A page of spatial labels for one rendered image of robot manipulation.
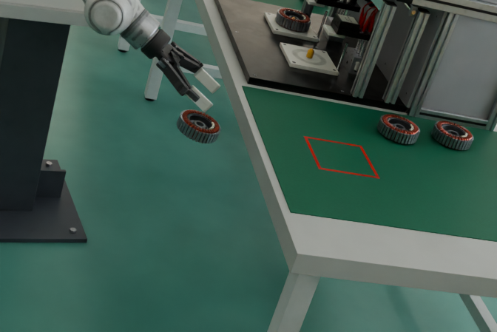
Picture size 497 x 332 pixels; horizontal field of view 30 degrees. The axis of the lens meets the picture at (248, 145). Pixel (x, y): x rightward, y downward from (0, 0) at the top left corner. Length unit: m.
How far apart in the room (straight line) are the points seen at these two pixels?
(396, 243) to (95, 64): 2.46
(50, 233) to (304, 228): 1.24
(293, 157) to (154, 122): 1.70
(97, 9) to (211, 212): 1.43
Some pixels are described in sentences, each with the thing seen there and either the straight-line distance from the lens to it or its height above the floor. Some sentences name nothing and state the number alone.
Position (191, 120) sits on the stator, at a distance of 2.40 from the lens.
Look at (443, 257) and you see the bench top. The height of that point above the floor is 0.75.
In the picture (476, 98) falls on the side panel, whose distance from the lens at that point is 2.75.
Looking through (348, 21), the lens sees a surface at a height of 0.92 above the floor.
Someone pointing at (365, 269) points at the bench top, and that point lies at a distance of 1.93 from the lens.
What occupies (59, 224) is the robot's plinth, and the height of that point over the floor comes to 0.02.
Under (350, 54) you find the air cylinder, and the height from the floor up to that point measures 0.82.
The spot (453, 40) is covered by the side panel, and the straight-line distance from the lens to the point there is 2.64.
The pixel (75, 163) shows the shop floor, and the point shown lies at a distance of 3.43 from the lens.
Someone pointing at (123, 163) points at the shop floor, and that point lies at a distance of 3.51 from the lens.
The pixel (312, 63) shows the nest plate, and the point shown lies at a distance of 2.72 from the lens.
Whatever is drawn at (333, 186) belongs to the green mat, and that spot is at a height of 0.75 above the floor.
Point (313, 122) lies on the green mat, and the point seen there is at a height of 0.75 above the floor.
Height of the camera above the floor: 1.73
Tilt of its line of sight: 26 degrees down
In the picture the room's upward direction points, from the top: 18 degrees clockwise
